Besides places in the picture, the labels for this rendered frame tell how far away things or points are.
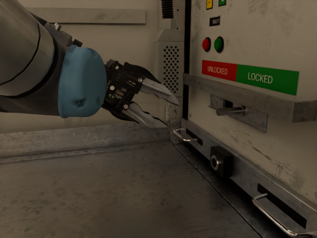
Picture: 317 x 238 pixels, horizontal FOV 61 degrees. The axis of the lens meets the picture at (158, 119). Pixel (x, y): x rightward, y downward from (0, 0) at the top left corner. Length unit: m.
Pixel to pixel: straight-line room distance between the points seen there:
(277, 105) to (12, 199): 0.51
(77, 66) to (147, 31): 0.62
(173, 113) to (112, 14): 0.35
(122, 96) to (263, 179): 0.28
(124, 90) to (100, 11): 0.46
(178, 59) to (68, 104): 0.47
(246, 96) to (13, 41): 0.35
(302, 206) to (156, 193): 0.27
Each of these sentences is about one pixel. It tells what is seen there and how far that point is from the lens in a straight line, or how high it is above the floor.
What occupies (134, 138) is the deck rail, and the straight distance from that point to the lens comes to 0.81.
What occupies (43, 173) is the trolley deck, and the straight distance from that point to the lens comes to 0.70.
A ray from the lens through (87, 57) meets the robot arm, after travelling 0.28.
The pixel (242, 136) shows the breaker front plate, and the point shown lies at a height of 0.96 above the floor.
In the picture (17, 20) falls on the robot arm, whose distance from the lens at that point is 0.23.
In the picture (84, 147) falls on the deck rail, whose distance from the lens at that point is 0.80.
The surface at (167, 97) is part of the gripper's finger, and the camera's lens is 0.49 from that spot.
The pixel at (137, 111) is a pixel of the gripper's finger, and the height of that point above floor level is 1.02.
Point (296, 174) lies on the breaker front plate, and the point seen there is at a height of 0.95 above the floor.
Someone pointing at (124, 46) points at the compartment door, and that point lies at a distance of 0.86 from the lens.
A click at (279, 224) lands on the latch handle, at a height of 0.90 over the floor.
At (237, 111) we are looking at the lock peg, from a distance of 0.54.
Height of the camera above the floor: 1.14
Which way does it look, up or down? 16 degrees down
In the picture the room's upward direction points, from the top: straight up
